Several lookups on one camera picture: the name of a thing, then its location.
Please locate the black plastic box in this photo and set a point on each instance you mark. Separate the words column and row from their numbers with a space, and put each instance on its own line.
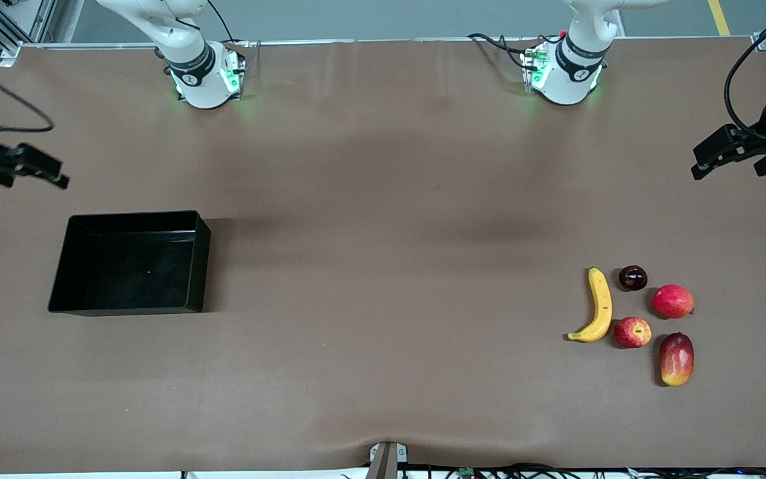
column 130, row 273

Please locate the yellow banana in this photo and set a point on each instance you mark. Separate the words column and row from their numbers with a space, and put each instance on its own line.
column 601, row 299

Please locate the red yellow striped apple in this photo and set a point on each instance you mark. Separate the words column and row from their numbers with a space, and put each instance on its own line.
column 632, row 332

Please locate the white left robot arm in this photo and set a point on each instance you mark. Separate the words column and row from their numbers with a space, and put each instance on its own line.
column 572, row 73

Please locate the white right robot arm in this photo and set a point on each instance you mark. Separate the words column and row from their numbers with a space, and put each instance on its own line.
column 200, row 73

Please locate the dark purple plum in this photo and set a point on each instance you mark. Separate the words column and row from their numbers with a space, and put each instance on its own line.
column 633, row 278

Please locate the round red peach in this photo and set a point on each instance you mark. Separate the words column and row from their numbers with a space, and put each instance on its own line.
column 672, row 301

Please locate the red yellow mango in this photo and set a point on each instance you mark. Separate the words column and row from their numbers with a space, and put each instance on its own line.
column 677, row 359

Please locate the table cover mat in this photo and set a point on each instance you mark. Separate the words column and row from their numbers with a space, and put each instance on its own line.
column 356, row 366

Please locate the small green circuit board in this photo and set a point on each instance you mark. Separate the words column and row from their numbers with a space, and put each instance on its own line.
column 467, row 473

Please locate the grey metal camera bracket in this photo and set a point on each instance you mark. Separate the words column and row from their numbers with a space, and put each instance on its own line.
column 386, row 462

